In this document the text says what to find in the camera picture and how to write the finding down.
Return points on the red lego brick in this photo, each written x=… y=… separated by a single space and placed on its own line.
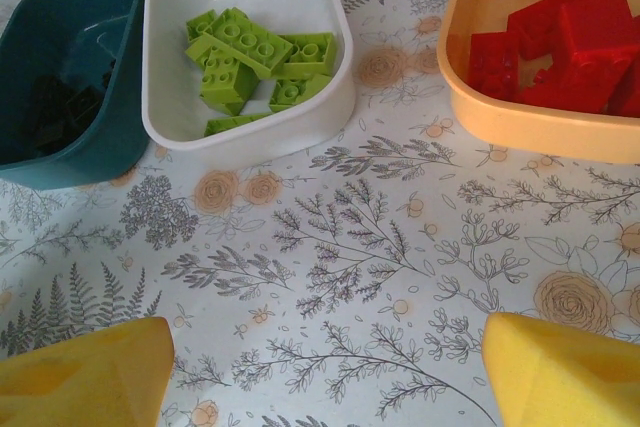
x=535 y=22
x=627 y=92
x=590 y=62
x=495 y=67

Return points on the floral patterned table cover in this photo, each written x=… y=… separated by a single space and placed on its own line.
x=350 y=247

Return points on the orange plastic container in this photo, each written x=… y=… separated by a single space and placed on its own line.
x=525 y=122

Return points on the green lego brick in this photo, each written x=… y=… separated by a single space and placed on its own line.
x=312 y=54
x=235 y=123
x=295 y=92
x=247 y=39
x=222 y=79
x=199 y=27

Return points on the teal plastic container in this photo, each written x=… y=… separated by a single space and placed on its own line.
x=115 y=47

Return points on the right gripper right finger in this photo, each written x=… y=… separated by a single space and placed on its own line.
x=570 y=382

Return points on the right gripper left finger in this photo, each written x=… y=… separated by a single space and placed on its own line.
x=85 y=382

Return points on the black lego brick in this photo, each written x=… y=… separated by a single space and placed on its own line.
x=85 y=109
x=42 y=99
x=60 y=139

